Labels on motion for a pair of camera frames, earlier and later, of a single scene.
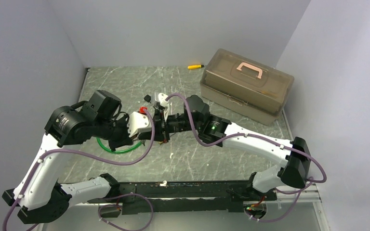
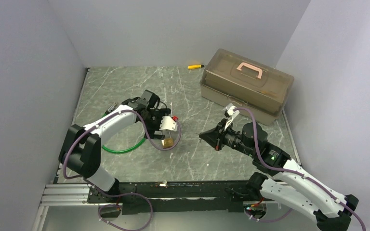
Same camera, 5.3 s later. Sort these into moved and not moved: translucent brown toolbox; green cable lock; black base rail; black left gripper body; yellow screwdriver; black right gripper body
Moved: black right gripper body; black left gripper body
Not moved: yellow screwdriver; translucent brown toolbox; green cable lock; black base rail
